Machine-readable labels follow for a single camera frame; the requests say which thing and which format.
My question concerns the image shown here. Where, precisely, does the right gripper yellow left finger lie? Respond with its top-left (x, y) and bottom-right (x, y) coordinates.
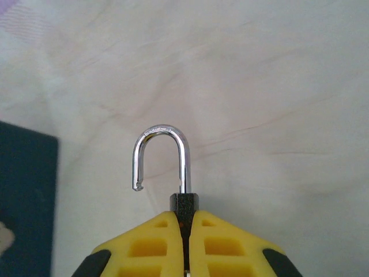
top-left (73, 210), bottom-right (185, 277)

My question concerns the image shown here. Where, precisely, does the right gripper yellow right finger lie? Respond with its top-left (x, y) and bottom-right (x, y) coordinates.
top-left (189, 209), bottom-right (303, 277)

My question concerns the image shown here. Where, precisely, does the black padlock chrome shackle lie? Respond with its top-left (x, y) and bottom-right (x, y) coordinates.
top-left (131, 124), bottom-right (200, 274)

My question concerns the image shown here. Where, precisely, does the dark teal block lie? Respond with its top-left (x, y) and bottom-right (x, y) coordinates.
top-left (0, 120), bottom-right (60, 277)

